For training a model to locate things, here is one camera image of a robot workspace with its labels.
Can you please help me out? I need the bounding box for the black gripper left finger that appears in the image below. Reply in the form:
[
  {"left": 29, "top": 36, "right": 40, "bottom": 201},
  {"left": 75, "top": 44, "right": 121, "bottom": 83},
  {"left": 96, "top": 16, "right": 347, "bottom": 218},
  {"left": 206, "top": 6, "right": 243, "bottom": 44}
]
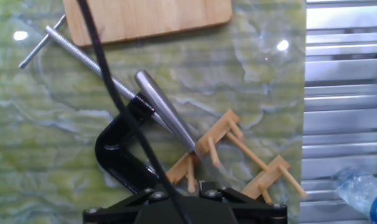
[{"left": 82, "top": 186, "right": 174, "bottom": 224}]

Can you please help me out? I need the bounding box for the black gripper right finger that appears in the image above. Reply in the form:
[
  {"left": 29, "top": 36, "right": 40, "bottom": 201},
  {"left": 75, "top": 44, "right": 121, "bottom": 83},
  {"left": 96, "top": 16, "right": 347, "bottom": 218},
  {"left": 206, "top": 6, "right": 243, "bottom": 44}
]
[{"left": 200, "top": 182, "right": 288, "bottom": 224}]

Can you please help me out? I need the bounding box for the steel cleaver knife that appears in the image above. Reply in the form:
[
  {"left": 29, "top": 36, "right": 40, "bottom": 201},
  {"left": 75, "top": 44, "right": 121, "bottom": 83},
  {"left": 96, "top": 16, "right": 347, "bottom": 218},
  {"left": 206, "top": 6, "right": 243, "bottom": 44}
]
[{"left": 134, "top": 70, "right": 230, "bottom": 178}]

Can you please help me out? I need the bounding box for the bamboo cutting board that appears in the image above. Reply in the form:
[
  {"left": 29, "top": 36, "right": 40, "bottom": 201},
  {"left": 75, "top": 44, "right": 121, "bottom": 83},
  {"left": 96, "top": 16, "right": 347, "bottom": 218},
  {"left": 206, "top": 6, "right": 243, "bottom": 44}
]
[{"left": 62, "top": 0, "right": 233, "bottom": 47}]

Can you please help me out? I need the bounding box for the black C-clamp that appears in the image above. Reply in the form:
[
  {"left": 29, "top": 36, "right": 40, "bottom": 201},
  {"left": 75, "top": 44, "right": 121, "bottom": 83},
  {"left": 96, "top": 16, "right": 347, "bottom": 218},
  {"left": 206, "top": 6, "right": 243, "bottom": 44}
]
[{"left": 19, "top": 14, "right": 174, "bottom": 195}]

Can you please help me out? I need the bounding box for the wooden peg rack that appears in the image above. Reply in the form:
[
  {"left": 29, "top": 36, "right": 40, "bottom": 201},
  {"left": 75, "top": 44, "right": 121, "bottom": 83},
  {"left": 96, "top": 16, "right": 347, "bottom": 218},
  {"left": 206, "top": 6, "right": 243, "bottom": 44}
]
[{"left": 165, "top": 108, "right": 308, "bottom": 205}]

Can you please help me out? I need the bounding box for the clear plastic water bottle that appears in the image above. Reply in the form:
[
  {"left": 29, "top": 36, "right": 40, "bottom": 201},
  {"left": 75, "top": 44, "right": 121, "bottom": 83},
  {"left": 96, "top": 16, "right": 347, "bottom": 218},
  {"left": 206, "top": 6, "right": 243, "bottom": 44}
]
[{"left": 334, "top": 167, "right": 377, "bottom": 222}]

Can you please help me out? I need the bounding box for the green marble pattern mat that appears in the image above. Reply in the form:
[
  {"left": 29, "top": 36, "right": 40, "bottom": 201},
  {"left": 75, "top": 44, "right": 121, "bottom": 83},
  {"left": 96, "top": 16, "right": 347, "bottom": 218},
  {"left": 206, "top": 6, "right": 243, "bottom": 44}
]
[{"left": 0, "top": 0, "right": 307, "bottom": 224}]

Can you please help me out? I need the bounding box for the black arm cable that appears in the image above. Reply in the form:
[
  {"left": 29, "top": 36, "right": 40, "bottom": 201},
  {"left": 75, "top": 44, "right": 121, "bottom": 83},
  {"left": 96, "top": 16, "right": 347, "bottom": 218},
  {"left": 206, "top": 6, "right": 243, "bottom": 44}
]
[{"left": 75, "top": 0, "right": 192, "bottom": 224}]

